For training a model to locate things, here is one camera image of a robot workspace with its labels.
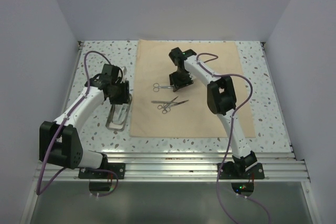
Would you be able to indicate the aluminium rail frame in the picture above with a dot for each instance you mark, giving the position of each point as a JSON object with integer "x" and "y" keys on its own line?
{"x": 172, "y": 180}

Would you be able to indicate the white sterile packet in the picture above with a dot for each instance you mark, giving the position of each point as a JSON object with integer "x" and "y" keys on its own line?
{"x": 111, "y": 115}

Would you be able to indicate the steel scissors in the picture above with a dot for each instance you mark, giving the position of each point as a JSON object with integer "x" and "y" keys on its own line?
{"x": 157, "y": 87}
{"x": 167, "y": 109}

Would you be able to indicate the steel forceps with rings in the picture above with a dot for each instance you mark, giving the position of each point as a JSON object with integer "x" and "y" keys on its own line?
{"x": 165, "y": 104}

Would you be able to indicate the metal instrument tray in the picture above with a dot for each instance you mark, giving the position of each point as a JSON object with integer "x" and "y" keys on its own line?
{"x": 115, "y": 127}

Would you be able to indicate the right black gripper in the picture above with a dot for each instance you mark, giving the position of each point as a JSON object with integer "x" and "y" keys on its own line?
{"x": 178, "y": 84}

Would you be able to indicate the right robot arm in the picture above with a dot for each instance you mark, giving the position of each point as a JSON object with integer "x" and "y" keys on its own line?
{"x": 221, "y": 101}

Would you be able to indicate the steel scalpel handle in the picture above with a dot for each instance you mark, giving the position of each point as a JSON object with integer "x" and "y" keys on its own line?
{"x": 160, "y": 102}

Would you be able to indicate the steel tweezers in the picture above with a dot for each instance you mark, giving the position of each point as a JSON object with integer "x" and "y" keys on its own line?
{"x": 120, "y": 113}

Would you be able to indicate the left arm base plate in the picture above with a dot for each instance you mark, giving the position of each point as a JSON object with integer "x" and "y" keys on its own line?
{"x": 109, "y": 171}

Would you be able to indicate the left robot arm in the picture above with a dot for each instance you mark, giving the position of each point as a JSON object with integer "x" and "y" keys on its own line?
{"x": 59, "y": 141}

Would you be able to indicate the beige cloth mat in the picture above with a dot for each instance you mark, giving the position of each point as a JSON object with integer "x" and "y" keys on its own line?
{"x": 189, "y": 120}

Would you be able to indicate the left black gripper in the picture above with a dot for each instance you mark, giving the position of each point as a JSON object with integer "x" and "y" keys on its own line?
{"x": 124, "y": 98}

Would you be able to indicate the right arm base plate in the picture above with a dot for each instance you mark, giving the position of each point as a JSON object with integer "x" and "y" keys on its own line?
{"x": 230, "y": 171}

